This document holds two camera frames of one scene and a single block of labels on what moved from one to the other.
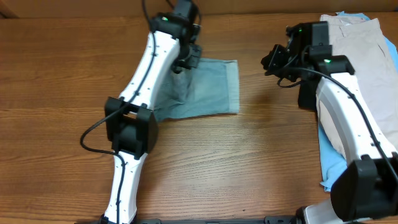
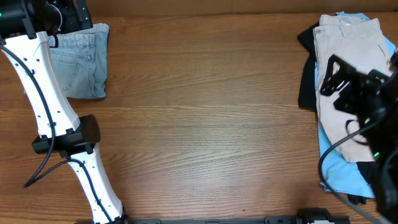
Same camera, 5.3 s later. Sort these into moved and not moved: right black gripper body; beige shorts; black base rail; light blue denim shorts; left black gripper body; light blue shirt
Moved: light blue denim shorts; left black gripper body; right black gripper body
Not moved: beige shorts; light blue shirt; black base rail
